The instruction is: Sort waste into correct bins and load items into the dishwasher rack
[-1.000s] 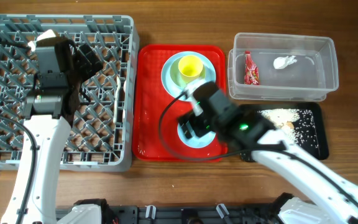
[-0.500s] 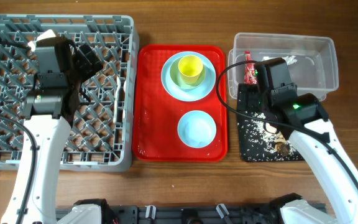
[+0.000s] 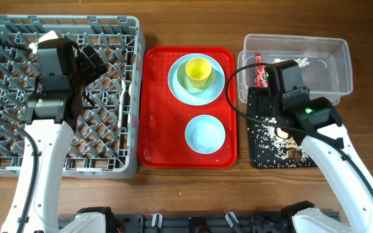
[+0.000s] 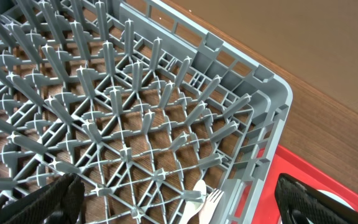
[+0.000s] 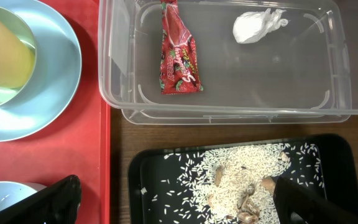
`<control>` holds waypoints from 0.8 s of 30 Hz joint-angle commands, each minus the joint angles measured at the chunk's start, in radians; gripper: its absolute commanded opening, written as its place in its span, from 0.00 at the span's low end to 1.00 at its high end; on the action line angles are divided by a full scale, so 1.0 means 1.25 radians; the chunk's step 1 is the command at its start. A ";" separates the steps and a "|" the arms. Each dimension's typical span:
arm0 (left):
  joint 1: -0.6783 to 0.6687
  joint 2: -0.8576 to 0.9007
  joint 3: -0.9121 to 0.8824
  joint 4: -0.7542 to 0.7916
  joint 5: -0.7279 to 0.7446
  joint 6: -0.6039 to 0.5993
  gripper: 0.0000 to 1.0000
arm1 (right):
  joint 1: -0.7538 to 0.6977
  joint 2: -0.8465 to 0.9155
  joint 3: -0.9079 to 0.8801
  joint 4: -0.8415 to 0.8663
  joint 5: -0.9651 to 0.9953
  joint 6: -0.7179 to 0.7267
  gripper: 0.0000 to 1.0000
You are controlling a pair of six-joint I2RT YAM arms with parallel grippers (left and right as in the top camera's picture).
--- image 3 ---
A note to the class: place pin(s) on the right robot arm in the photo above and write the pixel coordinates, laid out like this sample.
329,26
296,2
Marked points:
318,128

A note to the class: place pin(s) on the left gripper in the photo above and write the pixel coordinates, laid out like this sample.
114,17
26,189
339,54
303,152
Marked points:
92,73

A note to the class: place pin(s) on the yellow plastic cup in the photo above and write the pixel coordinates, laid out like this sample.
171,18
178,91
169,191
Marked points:
198,70

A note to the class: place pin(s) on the light green small bowl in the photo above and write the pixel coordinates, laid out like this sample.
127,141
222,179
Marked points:
183,80

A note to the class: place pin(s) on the light blue plate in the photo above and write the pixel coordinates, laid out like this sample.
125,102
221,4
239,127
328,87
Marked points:
206,97

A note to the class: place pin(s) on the grey plastic dishwasher rack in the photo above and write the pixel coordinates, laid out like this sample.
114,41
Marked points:
99,148

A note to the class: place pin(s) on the light blue food bowl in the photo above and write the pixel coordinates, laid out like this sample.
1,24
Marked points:
205,134

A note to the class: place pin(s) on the red snack wrapper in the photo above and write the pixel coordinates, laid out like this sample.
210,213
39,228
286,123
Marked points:
260,74

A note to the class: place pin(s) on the white plastic spoon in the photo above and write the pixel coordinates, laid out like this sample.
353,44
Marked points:
121,102

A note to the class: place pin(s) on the white napkin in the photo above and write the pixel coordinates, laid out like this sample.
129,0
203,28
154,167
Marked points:
302,62

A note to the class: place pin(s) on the clear plastic bin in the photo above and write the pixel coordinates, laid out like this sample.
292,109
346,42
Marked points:
329,73

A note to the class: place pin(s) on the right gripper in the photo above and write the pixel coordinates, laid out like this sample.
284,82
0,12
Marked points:
261,101

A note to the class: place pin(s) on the red plastic tray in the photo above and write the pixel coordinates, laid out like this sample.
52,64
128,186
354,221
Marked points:
163,118

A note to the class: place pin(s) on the black plastic tray bin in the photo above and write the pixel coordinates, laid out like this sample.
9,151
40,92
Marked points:
251,107

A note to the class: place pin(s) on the food scraps and rice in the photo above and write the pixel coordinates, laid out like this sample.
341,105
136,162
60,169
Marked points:
270,147

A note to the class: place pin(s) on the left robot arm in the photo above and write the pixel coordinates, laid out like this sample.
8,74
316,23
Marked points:
35,204

